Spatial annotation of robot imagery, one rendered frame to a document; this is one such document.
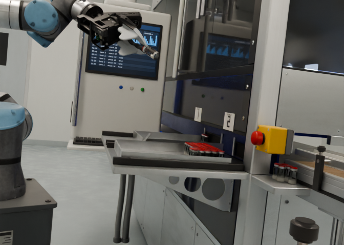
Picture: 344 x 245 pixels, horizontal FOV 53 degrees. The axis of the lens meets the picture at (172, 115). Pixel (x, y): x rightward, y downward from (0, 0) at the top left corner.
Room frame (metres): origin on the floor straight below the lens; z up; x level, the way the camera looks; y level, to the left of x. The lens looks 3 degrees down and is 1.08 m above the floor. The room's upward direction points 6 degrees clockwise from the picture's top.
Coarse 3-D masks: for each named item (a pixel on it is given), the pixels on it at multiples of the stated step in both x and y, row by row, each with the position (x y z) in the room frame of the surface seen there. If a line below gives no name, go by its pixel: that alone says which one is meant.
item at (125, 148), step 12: (120, 144) 1.24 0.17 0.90; (132, 144) 1.25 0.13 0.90; (144, 144) 1.26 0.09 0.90; (156, 144) 1.27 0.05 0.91; (168, 144) 1.28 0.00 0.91; (180, 144) 1.29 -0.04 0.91; (120, 156) 1.00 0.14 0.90; (132, 156) 0.99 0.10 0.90; (144, 156) 1.00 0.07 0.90; (156, 156) 1.01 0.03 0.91; (168, 156) 1.02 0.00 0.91; (180, 156) 1.03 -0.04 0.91; (192, 156) 1.04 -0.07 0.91; (204, 156) 1.04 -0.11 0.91
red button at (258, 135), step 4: (252, 132) 0.96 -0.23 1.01; (256, 132) 0.94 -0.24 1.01; (260, 132) 0.95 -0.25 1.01; (252, 136) 0.95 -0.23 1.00; (256, 136) 0.94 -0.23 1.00; (260, 136) 0.94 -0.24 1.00; (252, 140) 0.95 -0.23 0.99; (256, 140) 0.94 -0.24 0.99; (260, 140) 0.94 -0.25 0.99; (256, 144) 0.94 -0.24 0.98; (260, 144) 0.94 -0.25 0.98
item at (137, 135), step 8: (136, 136) 1.49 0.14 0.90; (144, 136) 1.60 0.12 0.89; (152, 136) 1.61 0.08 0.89; (160, 136) 1.62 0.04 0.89; (168, 136) 1.63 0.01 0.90; (176, 136) 1.64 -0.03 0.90; (184, 136) 1.65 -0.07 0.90; (192, 136) 1.66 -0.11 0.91; (200, 136) 1.67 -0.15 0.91; (216, 144) 1.42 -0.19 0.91
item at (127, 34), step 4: (120, 28) 0.94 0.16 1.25; (124, 28) 0.94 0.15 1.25; (128, 28) 0.93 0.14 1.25; (136, 28) 0.93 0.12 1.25; (120, 32) 0.93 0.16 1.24; (124, 32) 0.92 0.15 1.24; (128, 32) 0.93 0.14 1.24; (132, 32) 0.93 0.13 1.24; (136, 32) 0.92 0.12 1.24; (120, 36) 0.91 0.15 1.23; (124, 36) 0.91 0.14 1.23; (128, 36) 0.91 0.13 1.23; (132, 36) 0.91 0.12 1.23; (136, 36) 0.92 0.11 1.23; (140, 36) 0.92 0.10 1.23; (140, 40) 0.92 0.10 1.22; (144, 40) 0.92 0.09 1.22; (144, 44) 0.92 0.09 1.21
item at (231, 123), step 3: (225, 114) 1.24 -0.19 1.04; (228, 114) 1.21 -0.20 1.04; (231, 114) 1.19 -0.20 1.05; (234, 114) 1.16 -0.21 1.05; (225, 117) 1.23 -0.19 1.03; (228, 117) 1.21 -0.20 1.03; (231, 117) 1.18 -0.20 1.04; (225, 120) 1.23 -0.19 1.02; (231, 120) 1.18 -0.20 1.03; (225, 123) 1.23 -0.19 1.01; (228, 123) 1.20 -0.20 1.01; (231, 123) 1.18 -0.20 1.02; (225, 126) 1.22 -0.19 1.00; (231, 126) 1.17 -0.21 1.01; (225, 129) 1.22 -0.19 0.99; (228, 129) 1.20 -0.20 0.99; (231, 129) 1.17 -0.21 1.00
